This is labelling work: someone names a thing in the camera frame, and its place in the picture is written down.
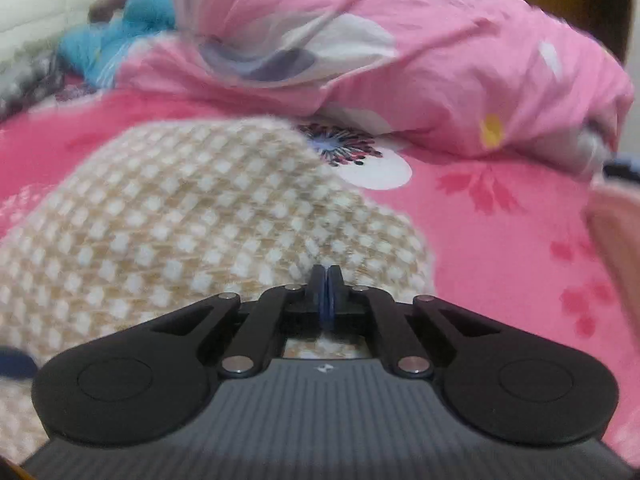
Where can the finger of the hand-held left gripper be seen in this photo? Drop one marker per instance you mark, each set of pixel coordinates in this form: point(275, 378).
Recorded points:
point(17, 364)

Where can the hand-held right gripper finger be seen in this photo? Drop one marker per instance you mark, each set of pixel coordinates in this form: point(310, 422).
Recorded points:
point(320, 305)
point(332, 305)

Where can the beige houndstooth fleece-lined coat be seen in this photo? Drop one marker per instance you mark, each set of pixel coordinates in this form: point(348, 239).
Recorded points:
point(200, 210)

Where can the pink and blue floral quilt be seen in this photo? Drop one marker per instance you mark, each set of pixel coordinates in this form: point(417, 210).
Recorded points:
point(425, 60)

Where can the grey plaid garment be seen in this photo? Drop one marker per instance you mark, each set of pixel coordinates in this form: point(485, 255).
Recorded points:
point(30, 82)

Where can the pink folded garment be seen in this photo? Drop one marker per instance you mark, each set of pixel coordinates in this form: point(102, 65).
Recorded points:
point(617, 240)

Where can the navy folded garment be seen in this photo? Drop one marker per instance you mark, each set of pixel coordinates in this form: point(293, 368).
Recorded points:
point(622, 169)

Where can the maroon fleece cloth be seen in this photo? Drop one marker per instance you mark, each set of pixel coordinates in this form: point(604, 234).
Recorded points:
point(107, 2)

